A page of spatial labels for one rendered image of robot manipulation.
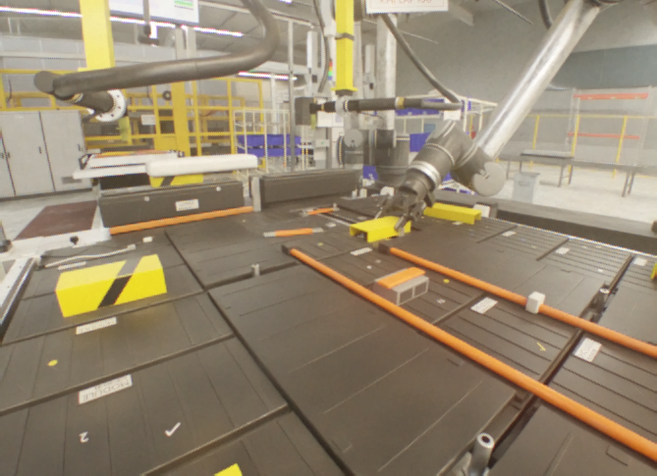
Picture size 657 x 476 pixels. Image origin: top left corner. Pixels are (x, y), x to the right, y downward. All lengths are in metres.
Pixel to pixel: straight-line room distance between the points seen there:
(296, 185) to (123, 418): 0.96
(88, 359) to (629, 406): 0.59
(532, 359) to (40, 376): 0.57
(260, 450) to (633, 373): 0.41
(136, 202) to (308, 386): 0.80
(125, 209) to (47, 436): 0.72
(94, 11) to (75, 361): 0.73
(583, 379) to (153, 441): 0.44
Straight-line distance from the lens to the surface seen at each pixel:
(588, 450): 0.36
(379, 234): 0.80
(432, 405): 0.34
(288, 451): 0.31
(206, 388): 0.37
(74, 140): 9.50
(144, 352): 0.45
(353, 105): 1.29
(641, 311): 0.64
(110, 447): 0.36
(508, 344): 0.46
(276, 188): 1.14
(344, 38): 1.35
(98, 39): 0.91
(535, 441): 0.35
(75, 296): 0.57
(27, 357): 0.52
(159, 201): 1.03
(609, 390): 0.45
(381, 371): 0.36
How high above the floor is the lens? 1.25
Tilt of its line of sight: 17 degrees down
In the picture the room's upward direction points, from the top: straight up
